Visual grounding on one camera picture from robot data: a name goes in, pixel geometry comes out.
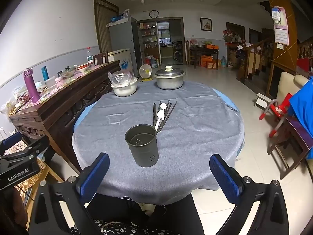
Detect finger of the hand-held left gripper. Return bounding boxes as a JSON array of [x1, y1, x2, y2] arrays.
[[0, 132, 23, 156], [0, 135, 50, 167]]

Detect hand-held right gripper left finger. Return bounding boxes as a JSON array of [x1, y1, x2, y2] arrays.
[[29, 152, 110, 235]]

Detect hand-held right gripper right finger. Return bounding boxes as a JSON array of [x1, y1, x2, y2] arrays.
[[209, 154, 290, 235]]

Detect dark metal utensil holder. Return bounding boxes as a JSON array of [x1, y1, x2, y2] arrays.
[[125, 124, 159, 167]]

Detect bundle of dark chopsticks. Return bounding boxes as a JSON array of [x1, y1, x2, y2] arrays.
[[152, 99, 178, 133]]

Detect person's left hand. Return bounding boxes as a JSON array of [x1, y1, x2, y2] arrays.
[[0, 188, 28, 235]]

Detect pile of snack bags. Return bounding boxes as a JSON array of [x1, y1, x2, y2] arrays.
[[0, 86, 32, 115]]

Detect carved dark wooden sideboard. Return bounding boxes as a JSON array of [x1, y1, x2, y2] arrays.
[[9, 60, 120, 174]]

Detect grey tablecloth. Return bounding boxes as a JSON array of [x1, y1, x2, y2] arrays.
[[72, 80, 245, 206]]

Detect purple water bottle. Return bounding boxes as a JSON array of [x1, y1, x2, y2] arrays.
[[23, 69, 40, 104]]

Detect floral patterned garment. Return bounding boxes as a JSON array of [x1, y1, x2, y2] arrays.
[[71, 219, 152, 235]]

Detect person's legs black trousers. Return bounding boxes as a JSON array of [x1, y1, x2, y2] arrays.
[[85, 193, 204, 235]]

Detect clear plastic container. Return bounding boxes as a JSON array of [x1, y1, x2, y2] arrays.
[[45, 76, 57, 90]]

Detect blue table cover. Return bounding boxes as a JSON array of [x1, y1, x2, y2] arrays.
[[73, 88, 241, 137]]

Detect dark wooden armchair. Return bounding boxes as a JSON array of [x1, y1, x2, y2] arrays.
[[268, 116, 313, 180]]

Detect white step stool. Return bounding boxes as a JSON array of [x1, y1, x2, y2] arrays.
[[254, 93, 273, 108]]

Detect red plastic chair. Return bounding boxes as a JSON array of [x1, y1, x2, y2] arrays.
[[260, 93, 294, 137]]

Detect white plastic basin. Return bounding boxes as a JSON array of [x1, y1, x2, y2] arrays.
[[111, 77, 138, 97]]

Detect blue cloth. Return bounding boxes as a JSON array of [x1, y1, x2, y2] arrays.
[[289, 77, 313, 159]]

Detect brown wooden chair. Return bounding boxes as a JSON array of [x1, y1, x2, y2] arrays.
[[94, 52, 109, 66]]

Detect aluminium cooking pot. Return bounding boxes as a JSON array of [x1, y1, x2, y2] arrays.
[[156, 75, 184, 90]]

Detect beige sofa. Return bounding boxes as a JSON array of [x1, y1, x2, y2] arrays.
[[276, 71, 310, 103]]

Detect small white electric fan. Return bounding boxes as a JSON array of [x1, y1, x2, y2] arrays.
[[139, 64, 153, 82]]

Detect metal pot lid white knob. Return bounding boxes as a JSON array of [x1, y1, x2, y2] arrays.
[[154, 66, 186, 79]]

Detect white chest freezer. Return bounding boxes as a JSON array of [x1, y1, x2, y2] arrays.
[[108, 48, 134, 77]]

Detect wooden stair railing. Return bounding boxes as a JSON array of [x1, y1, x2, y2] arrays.
[[236, 38, 274, 84]]

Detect dark wooden side table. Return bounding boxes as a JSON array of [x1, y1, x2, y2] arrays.
[[190, 44, 219, 69]]

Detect brown curtain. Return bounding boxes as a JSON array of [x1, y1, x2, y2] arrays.
[[94, 0, 119, 53]]

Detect grey refrigerator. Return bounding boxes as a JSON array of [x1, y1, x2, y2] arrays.
[[109, 17, 143, 71]]

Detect pantry shelf with bottles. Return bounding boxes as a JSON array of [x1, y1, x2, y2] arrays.
[[138, 21, 159, 65]]

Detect framed wall picture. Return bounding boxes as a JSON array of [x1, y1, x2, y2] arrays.
[[200, 18, 212, 32]]

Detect pink wall calendar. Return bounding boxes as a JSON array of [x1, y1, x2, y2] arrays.
[[271, 6, 290, 46]]

